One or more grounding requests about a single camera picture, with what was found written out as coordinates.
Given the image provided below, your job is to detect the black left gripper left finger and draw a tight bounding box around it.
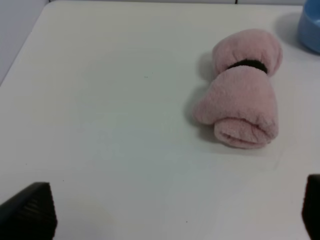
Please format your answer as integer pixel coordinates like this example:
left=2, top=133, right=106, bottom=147
left=0, top=182, right=58, bottom=240

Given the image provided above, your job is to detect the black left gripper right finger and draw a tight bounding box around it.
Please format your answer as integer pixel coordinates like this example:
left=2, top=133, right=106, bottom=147
left=301, top=174, right=320, bottom=240

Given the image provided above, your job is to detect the pink towel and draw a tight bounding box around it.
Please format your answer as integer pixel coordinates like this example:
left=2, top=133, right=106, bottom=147
left=193, top=29, right=283, bottom=149

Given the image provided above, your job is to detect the blue plastic bowl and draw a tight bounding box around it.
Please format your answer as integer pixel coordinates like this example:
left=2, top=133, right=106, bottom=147
left=297, top=0, right=320, bottom=54

